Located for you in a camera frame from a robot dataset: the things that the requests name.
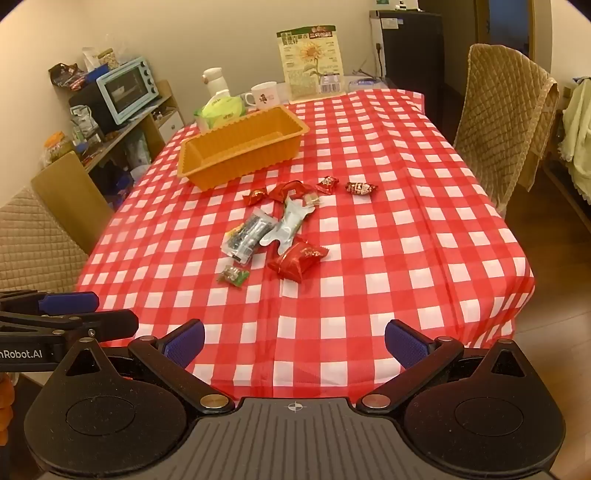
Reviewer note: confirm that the pale green cloth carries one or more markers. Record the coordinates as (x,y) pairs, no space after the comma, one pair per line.
(577,134)

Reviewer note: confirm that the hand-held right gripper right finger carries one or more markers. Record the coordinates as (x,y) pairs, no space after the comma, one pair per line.
(406,344)

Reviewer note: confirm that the green candy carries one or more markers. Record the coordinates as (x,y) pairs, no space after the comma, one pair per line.
(233,276)

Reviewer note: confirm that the clear packet with dark contents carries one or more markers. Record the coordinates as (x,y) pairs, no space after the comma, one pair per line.
(247,235)

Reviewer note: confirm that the wooden shelf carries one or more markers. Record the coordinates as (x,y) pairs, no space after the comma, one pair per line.
(74,198)

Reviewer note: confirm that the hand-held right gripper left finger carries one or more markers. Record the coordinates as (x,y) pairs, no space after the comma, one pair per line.
(184,342)

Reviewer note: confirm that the silver foil packet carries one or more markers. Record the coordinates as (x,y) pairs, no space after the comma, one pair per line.
(288,224)

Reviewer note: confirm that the black refrigerator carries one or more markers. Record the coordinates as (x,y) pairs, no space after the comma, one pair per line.
(411,60)

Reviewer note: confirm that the white mug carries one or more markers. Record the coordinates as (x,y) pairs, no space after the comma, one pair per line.
(263,94)

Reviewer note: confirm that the small square red candy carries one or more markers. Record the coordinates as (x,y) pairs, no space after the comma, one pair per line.
(325,184)

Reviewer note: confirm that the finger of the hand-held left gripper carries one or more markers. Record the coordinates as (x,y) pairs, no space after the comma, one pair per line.
(69,302)
(106,323)

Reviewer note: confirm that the clear cookie packet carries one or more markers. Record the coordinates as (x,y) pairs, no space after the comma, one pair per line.
(310,201)

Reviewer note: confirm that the white thermos bottle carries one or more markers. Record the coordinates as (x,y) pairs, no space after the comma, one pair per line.
(216,82)

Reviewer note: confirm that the blue wrapped pack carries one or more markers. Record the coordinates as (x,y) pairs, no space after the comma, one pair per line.
(364,83)

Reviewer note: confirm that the chair with beige quilted cover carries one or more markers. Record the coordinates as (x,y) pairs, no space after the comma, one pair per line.
(37,244)

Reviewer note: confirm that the small red gold candy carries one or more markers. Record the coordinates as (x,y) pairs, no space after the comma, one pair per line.
(254,197)

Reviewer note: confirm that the clear bag of nuts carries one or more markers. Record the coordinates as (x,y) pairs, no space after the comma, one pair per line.
(104,56)

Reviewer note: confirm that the sunflower seed bag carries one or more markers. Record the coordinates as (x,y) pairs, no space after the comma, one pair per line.
(311,60)

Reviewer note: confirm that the orange plastic tray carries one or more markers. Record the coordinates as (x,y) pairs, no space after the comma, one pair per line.
(240,154)

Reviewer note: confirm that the green tissue pack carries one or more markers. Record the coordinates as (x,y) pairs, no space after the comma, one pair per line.
(221,110)

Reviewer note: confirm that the white and green bag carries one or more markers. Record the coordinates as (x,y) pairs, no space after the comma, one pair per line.
(83,122)

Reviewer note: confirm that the dark red candy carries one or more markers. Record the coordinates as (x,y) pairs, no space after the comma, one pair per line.
(361,188)

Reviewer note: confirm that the jar with orange lid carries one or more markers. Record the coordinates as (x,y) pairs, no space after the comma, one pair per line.
(56,147)

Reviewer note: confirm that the chair with tan quilted cover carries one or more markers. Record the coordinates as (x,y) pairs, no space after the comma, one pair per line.
(503,120)

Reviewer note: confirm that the dark snack bag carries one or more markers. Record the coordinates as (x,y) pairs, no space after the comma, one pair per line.
(67,74)

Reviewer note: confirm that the large red snack packet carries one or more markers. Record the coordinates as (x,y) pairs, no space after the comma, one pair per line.
(298,259)

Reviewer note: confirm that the light blue toaster oven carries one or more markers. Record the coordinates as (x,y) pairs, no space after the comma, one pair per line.
(127,90)

